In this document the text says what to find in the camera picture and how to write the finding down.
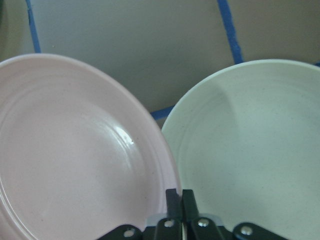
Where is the pink plate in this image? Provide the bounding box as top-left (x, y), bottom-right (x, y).
top-left (0, 54), bottom-right (180, 240)

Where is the white plate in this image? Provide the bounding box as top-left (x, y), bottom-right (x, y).
top-left (162, 59), bottom-right (320, 240)

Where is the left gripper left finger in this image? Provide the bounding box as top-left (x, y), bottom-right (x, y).
top-left (100, 188), bottom-right (183, 240)

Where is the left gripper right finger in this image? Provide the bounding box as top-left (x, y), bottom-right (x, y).
top-left (182, 189), bottom-right (285, 240)

